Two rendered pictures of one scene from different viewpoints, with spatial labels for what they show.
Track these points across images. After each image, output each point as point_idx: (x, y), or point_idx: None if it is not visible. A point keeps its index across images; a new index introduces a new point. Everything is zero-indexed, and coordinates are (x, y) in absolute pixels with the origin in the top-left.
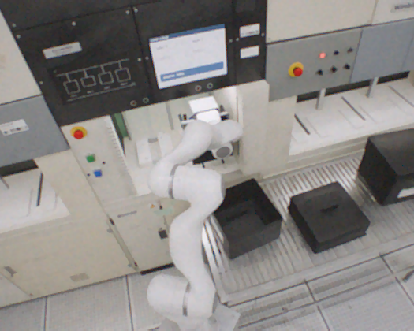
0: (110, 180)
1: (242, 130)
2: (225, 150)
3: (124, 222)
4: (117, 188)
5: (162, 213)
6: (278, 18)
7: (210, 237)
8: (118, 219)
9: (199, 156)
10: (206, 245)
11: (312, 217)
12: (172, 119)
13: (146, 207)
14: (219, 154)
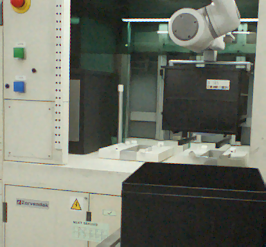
0: (31, 112)
1: None
2: (190, 21)
3: (21, 223)
4: (35, 135)
5: (86, 235)
6: None
7: (118, 243)
8: (16, 210)
9: (176, 113)
10: (100, 246)
11: None
12: (188, 132)
13: (65, 203)
14: (178, 28)
